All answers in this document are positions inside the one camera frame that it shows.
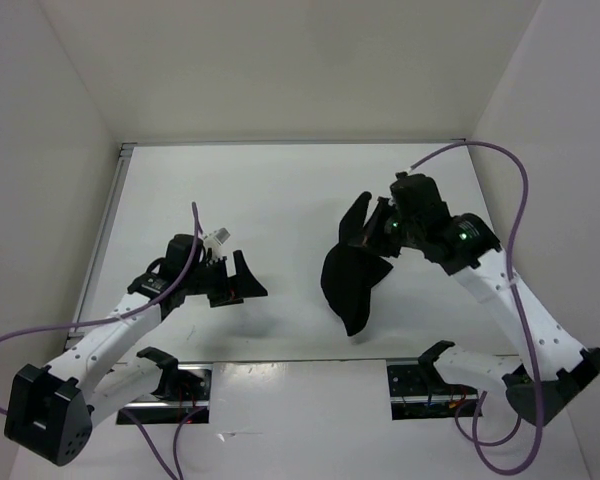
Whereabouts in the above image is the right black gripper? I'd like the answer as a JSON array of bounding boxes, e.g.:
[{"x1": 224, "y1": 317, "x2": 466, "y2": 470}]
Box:
[{"x1": 349, "y1": 196, "x2": 423, "y2": 258}]

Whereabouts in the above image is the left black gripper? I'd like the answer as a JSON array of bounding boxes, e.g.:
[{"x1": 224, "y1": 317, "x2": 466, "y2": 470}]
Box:
[{"x1": 183, "y1": 250, "x2": 267, "y2": 307}]

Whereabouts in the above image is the black skirt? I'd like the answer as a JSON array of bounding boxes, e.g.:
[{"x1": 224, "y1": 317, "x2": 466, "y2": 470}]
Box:
[{"x1": 320, "y1": 191, "x2": 393, "y2": 337}]

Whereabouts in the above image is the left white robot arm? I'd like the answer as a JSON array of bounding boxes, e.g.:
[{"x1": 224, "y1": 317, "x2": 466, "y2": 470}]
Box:
[{"x1": 4, "y1": 229, "x2": 268, "y2": 466}]

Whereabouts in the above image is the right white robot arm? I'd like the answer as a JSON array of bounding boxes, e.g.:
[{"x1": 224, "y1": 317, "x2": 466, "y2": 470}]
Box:
[{"x1": 339, "y1": 192, "x2": 600, "y2": 426}]

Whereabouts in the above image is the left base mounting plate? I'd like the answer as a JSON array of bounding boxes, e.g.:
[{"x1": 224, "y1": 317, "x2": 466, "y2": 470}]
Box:
[{"x1": 125, "y1": 363, "x2": 213, "y2": 425}]

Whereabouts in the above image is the base mounting plate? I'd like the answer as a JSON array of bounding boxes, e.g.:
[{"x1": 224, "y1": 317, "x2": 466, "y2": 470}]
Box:
[
  {"x1": 125, "y1": 363, "x2": 213, "y2": 425},
  {"x1": 386, "y1": 361, "x2": 478, "y2": 421}
]

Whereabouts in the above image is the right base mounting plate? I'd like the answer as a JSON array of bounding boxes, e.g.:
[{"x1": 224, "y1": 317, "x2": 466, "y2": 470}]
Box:
[{"x1": 386, "y1": 361, "x2": 478, "y2": 421}]

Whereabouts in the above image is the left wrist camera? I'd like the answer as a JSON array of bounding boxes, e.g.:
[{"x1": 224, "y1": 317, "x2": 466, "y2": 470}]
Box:
[{"x1": 203, "y1": 228, "x2": 231, "y2": 261}]

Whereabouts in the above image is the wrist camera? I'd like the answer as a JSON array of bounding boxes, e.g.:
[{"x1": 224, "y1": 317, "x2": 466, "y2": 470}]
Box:
[
  {"x1": 389, "y1": 172, "x2": 450, "y2": 221},
  {"x1": 203, "y1": 228, "x2": 231, "y2": 261}
]

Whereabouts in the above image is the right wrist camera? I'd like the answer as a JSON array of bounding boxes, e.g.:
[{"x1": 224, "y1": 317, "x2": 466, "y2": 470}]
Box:
[{"x1": 389, "y1": 172, "x2": 450, "y2": 221}]

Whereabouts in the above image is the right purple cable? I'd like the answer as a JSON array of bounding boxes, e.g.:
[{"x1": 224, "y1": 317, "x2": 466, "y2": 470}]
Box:
[{"x1": 412, "y1": 141, "x2": 544, "y2": 474}]

